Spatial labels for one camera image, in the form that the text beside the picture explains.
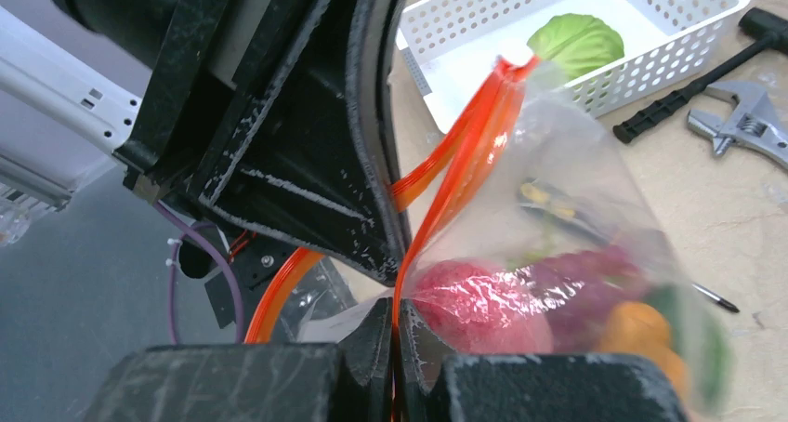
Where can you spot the green toy cabbage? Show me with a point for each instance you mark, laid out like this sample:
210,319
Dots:
577,43

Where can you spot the clear zip top bag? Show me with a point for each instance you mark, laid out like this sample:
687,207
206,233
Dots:
519,125

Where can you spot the red handled adjustable wrench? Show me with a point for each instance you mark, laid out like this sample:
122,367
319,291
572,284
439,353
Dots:
753,123

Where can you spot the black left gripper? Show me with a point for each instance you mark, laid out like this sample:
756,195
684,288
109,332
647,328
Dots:
194,49

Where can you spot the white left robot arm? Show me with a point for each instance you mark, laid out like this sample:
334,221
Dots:
40,155

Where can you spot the black hammer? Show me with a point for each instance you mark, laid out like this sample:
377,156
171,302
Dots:
769,32

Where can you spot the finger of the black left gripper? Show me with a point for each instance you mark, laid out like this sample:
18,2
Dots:
305,152

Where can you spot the yellow black screwdriver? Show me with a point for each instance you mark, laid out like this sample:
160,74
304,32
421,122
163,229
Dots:
557,207

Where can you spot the purple toy grape bunch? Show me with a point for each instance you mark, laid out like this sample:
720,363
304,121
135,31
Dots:
577,291

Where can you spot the pink toy peach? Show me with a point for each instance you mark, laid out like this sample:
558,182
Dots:
477,307

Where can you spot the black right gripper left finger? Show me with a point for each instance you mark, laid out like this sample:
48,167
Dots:
345,381

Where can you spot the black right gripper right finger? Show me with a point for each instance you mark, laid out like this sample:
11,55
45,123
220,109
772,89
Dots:
435,383

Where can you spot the green toy cucumber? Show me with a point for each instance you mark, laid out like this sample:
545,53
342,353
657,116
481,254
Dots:
699,339

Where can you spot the white plastic basket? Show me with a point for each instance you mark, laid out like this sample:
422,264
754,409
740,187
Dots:
450,46

